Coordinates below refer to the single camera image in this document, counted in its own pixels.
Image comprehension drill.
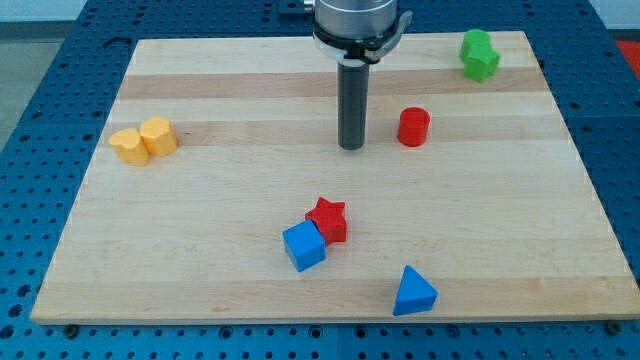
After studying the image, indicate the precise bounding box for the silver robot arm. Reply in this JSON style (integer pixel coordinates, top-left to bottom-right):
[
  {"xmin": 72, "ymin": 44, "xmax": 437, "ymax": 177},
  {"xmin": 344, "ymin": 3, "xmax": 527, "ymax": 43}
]
[{"xmin": 312, "ymin": 0, "xmax": 413, "ymax": 66}]

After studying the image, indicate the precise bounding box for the red star block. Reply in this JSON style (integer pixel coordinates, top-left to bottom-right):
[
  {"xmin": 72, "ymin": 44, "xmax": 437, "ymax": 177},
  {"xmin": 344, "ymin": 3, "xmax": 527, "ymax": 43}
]
[{"xmin": 305, "ymin": 197, "xmax": 348, "ymax": 246}]

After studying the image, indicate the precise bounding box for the blue cube block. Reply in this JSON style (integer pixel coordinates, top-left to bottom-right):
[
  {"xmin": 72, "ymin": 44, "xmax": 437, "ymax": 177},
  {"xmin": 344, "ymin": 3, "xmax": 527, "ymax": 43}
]
[{"xmin": 283, "ymin": 220, "xmax": 326, "ymax": 272}]

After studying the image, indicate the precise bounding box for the wooden board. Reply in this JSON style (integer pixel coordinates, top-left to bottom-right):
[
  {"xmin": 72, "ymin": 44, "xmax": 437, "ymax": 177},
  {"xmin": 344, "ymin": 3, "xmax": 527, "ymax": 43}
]
[{"xmin": 31, "ymin": 31, "xmax": 639, "ymax": 325}]

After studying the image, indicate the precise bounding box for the red cylinder block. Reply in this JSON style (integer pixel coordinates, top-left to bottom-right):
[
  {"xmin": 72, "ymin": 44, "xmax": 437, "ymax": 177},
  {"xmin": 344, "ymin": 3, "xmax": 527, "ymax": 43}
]
[{"xmin": 397, "ymin": 107, "xmax": 431, "ymax": 147}]

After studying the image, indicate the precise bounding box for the dark grey cylindrical pointer tool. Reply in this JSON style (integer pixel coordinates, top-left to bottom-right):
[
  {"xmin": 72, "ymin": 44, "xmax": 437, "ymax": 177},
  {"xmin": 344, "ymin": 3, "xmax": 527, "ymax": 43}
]
[{"xmin": 338, "ymin": 62, "xmax": 369, "ymax": 150}]

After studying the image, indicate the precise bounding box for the blue triangle block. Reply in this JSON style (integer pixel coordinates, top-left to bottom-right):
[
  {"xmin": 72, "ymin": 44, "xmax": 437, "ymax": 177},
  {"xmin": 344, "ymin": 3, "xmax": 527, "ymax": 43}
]
[{"xmin": 393, "ymin": 265, "xmax": 439, "ymax": 316}]

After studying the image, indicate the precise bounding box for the yellow hexagon block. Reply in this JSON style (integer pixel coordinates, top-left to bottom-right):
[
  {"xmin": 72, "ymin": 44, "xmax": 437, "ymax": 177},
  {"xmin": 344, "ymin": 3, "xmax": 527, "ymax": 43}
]
[{"xmin": 140, "ymin": 117, "xmax": 178, "ymax": 156}]

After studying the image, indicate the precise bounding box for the green star block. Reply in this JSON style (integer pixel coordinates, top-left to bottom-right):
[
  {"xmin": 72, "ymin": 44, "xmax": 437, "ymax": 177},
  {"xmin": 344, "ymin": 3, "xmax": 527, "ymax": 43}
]
[{"xmin": 461, "ymin": 48, "xmax": 501, "ymax": 83}]

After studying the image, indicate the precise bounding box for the yellow heart block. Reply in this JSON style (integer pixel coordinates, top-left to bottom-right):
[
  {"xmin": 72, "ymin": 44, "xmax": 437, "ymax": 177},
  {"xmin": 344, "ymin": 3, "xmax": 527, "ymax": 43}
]
[{"xmin": 108, "ymin": 128, "xmax": 150, "ymax": 167}]

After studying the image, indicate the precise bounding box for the green round block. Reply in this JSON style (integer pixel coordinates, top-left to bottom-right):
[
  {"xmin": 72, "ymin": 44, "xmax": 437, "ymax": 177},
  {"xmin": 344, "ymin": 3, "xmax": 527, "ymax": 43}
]
[{"xmin": 459, "ymin": 29, "xmax": 492, "ymax": 62}]

